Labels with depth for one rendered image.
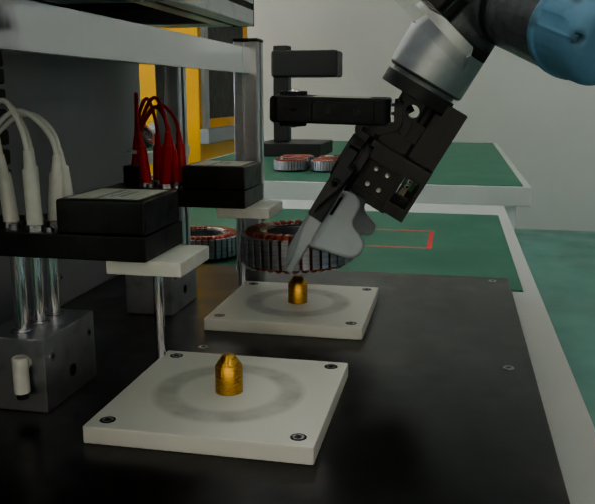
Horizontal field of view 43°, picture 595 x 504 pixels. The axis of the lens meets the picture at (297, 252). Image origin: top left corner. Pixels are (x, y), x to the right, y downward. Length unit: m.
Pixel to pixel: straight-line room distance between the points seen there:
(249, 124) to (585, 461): 0.57
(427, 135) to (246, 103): 0.30
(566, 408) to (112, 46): 0.44
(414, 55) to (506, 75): 5.13
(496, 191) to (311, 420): 1.62
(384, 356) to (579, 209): 5.32
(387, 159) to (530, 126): 5.15
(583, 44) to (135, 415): 0.41
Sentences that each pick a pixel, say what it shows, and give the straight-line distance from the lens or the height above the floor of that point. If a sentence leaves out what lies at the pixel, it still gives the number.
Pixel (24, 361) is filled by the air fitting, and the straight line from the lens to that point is 0.55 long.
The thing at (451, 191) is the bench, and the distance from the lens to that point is 2.08.
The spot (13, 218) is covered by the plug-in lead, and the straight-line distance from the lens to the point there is 0.56.
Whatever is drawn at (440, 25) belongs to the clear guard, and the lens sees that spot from 0.36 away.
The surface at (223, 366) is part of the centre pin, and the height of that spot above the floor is 0.80.
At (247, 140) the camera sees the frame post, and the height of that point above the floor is 0.93.
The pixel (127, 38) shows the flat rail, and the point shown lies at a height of 1.03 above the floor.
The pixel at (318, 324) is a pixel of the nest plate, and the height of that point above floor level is 0.78.
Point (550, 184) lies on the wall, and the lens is 5.89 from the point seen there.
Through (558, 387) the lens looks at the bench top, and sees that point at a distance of 0.68.
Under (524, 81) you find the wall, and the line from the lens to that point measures 5.83.
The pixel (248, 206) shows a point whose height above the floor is 0.88.
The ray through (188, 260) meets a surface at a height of 0.88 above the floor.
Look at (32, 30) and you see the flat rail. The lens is 0.49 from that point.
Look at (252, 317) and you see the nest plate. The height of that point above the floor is 0.78.
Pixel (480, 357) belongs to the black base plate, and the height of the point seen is 0.77.
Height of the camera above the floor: 0.99
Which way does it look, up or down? 12 degrees down
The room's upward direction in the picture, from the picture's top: straight up
